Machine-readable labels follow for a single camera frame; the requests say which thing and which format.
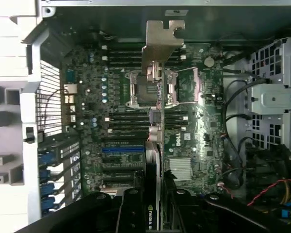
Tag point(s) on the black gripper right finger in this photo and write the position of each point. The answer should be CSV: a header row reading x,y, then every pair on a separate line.
x,y
182,213

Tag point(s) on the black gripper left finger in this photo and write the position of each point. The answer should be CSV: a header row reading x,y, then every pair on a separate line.
x,y
133,211

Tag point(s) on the silver chipset heat sink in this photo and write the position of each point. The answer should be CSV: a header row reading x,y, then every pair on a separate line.
x,y
181,168

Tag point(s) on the blue expansion slot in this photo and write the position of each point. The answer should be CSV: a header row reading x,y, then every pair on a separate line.
x,y
122,149

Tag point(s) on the green Dell motherboard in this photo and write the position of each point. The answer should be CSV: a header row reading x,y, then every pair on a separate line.
x,y
203,126

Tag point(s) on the CPU socket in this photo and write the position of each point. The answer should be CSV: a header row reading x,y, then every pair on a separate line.
x,y
138,89

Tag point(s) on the metal socket cover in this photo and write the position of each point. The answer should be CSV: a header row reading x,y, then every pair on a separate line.
x,y
186,85

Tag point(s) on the perforated metal drive cage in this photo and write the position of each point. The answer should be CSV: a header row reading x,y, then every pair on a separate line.
x,y
274,97

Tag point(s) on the silver coin battery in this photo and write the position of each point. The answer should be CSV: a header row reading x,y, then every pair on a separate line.
x,y
209,61

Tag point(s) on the black open PC case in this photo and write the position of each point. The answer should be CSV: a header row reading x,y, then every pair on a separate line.
x,y
111,21

